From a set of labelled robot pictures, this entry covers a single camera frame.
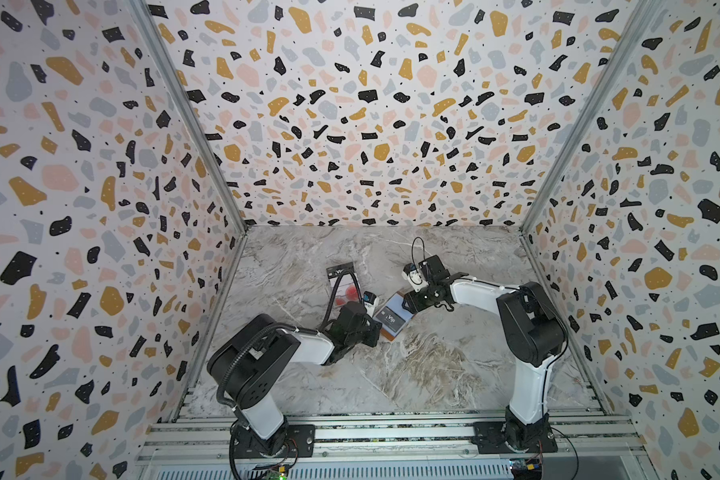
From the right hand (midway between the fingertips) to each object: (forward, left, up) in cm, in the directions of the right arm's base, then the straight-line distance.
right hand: (409, 296), depth 98 cm
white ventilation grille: (-46, -20, -3) cm, 50 cm away
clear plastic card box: (+1, +21, +2) cm, 21 cm away
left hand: (-10, +7, +2) cm, 12 cm away
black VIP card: (-6, +5, -2) cm, 8 cm away
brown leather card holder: (-12, +8, -3) cm, 15 cm away
